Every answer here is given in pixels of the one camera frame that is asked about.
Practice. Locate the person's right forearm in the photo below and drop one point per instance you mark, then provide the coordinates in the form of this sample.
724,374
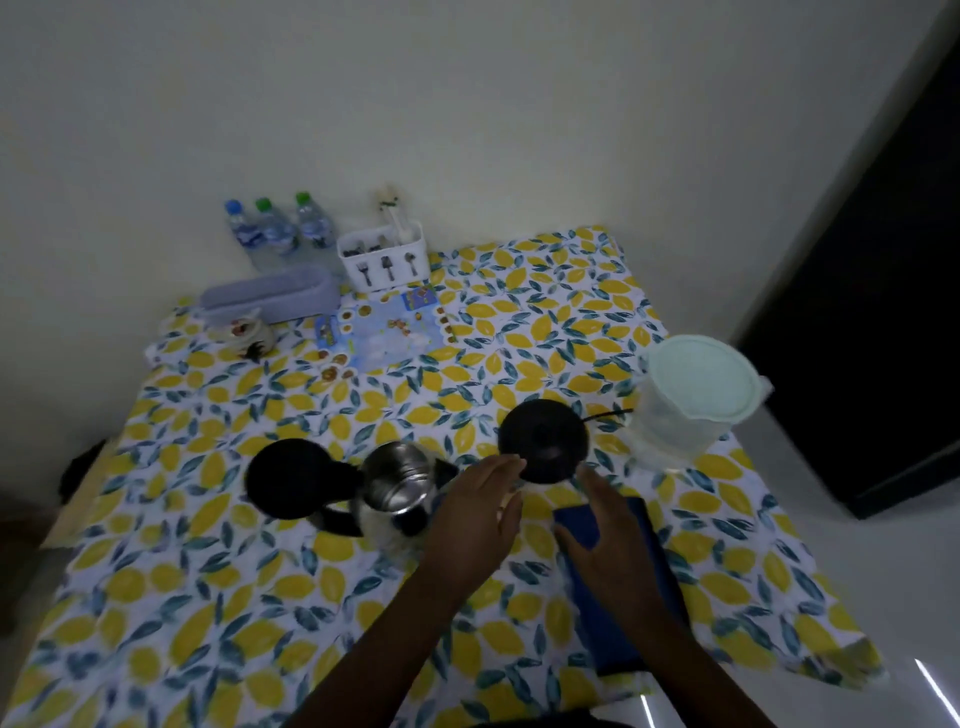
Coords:
694,679

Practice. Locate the person's right thumb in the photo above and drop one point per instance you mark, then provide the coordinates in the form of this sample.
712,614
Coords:
571,551

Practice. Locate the lavender rectangular plastic box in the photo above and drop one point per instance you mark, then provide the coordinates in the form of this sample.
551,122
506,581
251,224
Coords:
270,296

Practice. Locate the lemon print tablecloth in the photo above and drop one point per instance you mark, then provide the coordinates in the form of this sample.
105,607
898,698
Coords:
225,600

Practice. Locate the dark door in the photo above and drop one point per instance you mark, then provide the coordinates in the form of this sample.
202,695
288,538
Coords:
877,322

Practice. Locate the person's right hand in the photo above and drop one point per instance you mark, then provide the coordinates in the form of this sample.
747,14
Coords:
626,570

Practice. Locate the steel kettle with black lid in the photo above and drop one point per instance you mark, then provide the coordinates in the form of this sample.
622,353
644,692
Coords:
397,474

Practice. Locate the dark blue cloth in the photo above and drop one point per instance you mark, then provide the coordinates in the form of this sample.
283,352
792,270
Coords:
604,637

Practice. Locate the small printed ceramic cup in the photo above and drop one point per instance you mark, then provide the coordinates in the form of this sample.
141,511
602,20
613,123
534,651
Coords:
244,334

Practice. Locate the person's left thumb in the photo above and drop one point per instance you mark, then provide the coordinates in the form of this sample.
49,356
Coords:
513,511

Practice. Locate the blue cartoon print placemat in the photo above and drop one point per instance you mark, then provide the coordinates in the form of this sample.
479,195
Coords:
382,334

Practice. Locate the white cutlery caddy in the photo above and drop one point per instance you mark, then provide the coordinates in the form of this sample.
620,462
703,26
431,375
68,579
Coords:
386,262

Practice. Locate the person's left forearm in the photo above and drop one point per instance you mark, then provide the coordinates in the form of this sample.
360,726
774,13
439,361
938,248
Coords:
367,660

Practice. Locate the clear container with green lid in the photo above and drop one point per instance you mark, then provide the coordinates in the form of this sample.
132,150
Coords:
690,390

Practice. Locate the black round kettle base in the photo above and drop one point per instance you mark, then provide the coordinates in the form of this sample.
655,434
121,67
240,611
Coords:
541,436

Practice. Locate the person's left hand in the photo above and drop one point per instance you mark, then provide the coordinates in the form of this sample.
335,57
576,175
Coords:
461,532

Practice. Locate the blue cap water bottle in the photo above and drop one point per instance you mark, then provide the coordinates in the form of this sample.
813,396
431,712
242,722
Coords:
246,236

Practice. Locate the green cap water bottle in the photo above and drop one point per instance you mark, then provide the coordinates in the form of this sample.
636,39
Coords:
276,229
315,221

